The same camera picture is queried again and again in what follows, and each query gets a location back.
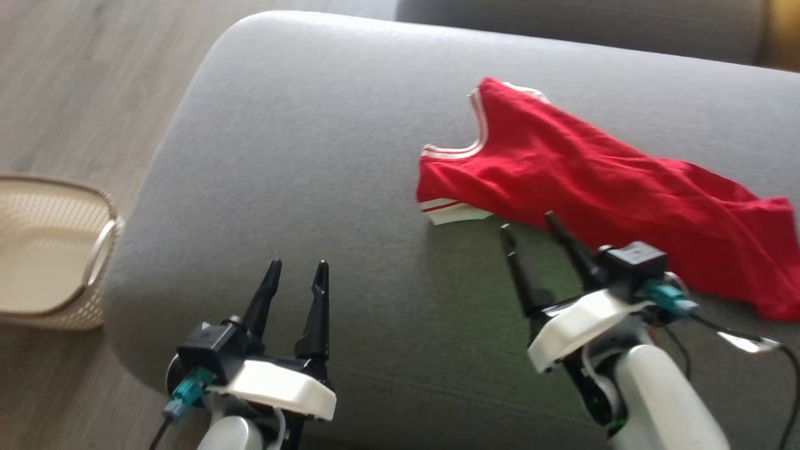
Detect grey yellow sofa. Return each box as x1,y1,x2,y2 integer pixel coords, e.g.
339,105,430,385
103,11,800,450

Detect red shirt white sleeves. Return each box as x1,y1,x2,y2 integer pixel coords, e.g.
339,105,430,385
417,77,800,323

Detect large yellow sofa backrest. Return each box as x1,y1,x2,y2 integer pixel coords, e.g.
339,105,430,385
759,0,800,69

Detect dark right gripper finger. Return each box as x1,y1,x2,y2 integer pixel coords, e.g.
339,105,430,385
544,211,605,294
499,224,555,320

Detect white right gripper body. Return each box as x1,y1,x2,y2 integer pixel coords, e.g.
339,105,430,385
526,288,654,433

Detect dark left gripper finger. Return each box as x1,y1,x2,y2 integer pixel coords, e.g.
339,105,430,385
240,259,283,354
293,260,331,377

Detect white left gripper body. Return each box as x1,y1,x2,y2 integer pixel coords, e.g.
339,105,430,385
209,357,338,450

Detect beige woven laundry basket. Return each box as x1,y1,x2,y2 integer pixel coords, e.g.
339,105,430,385
0,175,124,331

